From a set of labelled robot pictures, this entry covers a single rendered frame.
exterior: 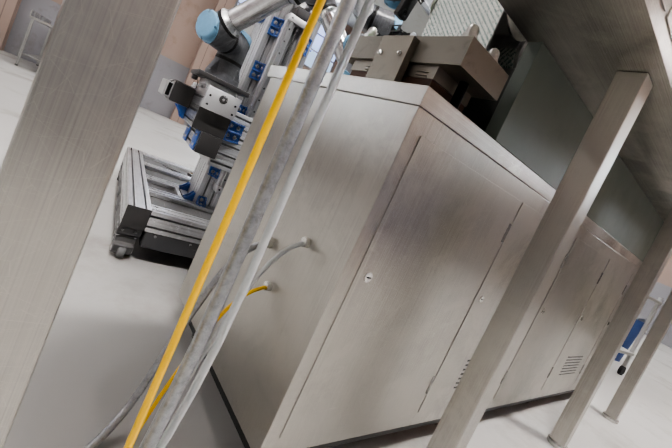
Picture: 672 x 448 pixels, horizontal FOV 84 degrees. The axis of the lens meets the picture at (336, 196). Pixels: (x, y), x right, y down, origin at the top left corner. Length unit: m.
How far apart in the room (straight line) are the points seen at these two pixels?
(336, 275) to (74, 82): 0.55
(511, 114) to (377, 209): 0.42
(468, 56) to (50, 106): 0.68
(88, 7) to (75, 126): 0.08
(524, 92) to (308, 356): 0.75
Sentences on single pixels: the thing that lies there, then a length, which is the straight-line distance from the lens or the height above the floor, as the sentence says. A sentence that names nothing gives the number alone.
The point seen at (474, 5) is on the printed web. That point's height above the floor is 1.23.
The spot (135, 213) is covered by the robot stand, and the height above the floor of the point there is 0.20.
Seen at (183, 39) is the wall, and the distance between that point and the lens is 10.18.
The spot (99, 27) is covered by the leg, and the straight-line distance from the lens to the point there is 0.31.
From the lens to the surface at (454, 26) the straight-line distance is 1.16.
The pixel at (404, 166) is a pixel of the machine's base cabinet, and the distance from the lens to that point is 0.73.
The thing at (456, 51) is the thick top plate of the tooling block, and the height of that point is 1.00.
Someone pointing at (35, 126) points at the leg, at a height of 0.64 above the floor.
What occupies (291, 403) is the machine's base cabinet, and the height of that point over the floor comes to 0.23.
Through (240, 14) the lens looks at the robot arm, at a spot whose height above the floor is 1.06.
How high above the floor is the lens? 0.70
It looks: 5 degrees down
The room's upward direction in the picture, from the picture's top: 24 degrees clockwise
